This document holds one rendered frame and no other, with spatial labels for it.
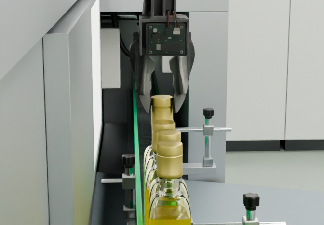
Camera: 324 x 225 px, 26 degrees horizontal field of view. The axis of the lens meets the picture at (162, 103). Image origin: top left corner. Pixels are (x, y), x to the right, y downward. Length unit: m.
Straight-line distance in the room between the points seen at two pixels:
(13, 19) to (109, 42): 1.61
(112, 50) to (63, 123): 1.27
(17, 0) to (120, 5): 1.46
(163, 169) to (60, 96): 0.19
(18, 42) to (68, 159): 0.36
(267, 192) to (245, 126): 2.95
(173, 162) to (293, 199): 1.05
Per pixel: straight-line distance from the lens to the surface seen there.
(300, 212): 1.86
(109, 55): 2.09
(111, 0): 1.95
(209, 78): 1.99
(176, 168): 0.93
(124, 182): 1.41
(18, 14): 0.50
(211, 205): 1.87
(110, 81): 2.10
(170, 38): 1.01
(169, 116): 1.09
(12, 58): 0.47
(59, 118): 0.82
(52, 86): 0.82
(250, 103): 4.88
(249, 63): 4.83
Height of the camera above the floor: 1.42
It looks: 13 degrees down
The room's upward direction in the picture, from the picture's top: straight up
